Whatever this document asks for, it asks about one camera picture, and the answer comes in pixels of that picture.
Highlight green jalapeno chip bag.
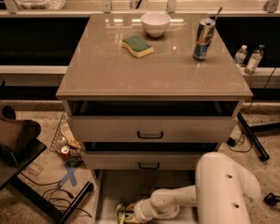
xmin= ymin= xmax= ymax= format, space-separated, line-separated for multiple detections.
xmin=116 ymin=203 xmax=138 ymax=224

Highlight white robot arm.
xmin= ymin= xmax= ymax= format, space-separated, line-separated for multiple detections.
xmin=133 ymin=152 xmax=260 ymax=224

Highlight bottom open drawer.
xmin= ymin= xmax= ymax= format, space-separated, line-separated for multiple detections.
xmin=95 ymin=170 xmax=195 ymax=224

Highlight middle grey drawer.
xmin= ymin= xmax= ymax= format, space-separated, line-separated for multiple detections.
xmin=82 ymin=151 xmax=204 ymax=170

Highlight grey drawer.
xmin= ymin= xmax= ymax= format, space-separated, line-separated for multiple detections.
xmin=67 ymin=116 xmax=237 ymax=144
xmin=82 ymin=151 xmax=204 ymax=170

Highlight top grey drawer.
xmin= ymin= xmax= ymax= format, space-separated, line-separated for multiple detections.
xmin=67 ymin=116 xmax=237 ymax=144

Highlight grey drawer cabinet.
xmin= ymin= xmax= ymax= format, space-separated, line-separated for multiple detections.
xmin=55 ymin=12 xmax=253 ymax=224

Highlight red soda can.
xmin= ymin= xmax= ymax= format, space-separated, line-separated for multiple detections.
xmin=61 ymin=146 xmax=70 ymax=161

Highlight black caster wheel base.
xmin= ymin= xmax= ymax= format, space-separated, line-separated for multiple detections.
xmin=263 ymin=192 xmax=280 ymax=206

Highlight black floor stand leg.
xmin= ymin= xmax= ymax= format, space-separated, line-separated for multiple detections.
xmin=237 ymin=113 xmax=270 ymax=161

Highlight green yellow sponge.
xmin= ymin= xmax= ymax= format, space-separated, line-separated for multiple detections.
xmin=121 ymin=35 xmax=154 ymax=58

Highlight small clear water bottle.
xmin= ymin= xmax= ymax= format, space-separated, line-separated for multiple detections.
xmin=233 ymin=45 xmax=247 ymax=67

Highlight white bowl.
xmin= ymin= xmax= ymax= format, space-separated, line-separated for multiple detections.
xmin=141 ymin=12 xmax=171 ymax=37

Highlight tall clear drink bottle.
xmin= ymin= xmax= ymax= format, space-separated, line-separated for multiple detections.
xmin=244 ymin=45 xmax=265 ymax=75

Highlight blue silver energy drink can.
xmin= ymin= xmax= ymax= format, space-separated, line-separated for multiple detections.
xmin=192 ymin=18 xmax=216 ymax=61

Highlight black floor cables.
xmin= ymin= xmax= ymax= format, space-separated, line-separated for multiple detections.
xmin=20 ymin=171 xmax=93 ymax=218

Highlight wire basket with snacks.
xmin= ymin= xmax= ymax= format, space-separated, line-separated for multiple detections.
xmin=49 ymin=113 xmax=82 ymax=161

